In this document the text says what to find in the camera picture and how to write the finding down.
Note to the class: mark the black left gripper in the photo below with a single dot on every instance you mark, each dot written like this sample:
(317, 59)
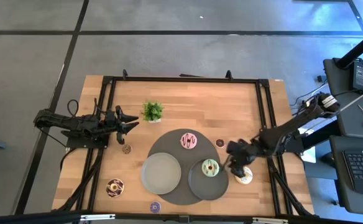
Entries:
(111, 119)

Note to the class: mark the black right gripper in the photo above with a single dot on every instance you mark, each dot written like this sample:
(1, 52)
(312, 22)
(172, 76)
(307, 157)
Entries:
(242, 152)

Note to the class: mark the large white iced donut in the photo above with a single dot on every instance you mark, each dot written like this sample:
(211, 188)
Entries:
(248, 179)

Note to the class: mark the large green iced donut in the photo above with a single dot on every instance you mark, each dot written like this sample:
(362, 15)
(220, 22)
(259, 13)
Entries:
(205, 169)

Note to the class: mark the small brown sprinkled donut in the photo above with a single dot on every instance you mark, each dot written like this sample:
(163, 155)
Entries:
(124, 149)

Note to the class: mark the small chocolate iced donut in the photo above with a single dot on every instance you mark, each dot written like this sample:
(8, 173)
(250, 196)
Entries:
(217, 143)

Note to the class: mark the large pink iced donut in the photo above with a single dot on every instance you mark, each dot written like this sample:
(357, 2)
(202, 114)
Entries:
(183, 141)

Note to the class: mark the large chocolate iced donut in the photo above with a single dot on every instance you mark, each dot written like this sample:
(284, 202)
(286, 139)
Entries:
(108, 189)

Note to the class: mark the small blue iced donut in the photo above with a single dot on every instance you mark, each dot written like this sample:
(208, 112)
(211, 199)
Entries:
(152, 208)

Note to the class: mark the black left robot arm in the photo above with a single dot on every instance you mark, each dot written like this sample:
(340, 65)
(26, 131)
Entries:
(76, 123)

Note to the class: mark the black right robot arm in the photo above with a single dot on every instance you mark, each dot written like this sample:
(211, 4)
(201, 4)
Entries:
(281, 133)

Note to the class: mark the small green potted plant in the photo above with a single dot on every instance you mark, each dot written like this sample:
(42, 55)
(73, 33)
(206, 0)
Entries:
(152, 110)

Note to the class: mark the dark grey plate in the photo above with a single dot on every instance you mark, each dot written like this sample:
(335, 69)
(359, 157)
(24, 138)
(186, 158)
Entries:
(206, 186)

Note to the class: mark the grey woven oval placemat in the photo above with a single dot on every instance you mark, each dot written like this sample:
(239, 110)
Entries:
(169, 143)

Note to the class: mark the light grey plate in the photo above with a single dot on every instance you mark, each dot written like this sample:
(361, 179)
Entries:
(161, 173)

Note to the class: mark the grey desk with keyboard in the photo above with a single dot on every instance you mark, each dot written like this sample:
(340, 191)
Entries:
(337, 186)

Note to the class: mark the grey side table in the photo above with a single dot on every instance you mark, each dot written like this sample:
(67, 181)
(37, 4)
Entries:
(343, 121)

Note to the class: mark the small black floor plug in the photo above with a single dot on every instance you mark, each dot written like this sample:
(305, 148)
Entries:
(320, 78)

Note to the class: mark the black horizontal rig beam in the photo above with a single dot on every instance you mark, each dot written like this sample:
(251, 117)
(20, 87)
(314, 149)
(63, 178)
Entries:
(44, 217)

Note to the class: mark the thin white rod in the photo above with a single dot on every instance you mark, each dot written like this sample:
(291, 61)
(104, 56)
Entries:
(355, 99)

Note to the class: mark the black power adapter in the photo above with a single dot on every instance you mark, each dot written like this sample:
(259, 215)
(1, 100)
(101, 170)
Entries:
(361, 76)

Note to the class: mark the black diagonal pole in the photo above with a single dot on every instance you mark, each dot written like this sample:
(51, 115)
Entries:
(358, 46)

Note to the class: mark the silver metal bracket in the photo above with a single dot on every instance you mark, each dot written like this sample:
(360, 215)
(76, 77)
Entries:
(97, 217)
(270, 220)

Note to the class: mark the black aluminium table frame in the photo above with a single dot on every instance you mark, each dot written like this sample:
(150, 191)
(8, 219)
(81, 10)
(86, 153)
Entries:
(181, 79)

